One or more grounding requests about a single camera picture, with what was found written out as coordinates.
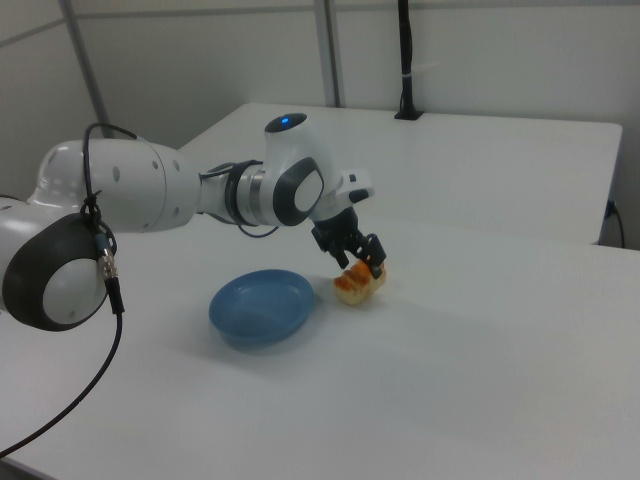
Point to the black pole with table clamp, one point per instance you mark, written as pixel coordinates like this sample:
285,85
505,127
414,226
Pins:
406,60

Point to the orange glazed bread loaf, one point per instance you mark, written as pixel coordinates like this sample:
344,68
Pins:
357,287

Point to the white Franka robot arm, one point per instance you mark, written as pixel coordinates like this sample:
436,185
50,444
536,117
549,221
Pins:
135,190

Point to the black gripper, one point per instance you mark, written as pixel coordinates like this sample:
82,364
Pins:
337,230

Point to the blue round plate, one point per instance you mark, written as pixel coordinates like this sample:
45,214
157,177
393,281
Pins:
260,305

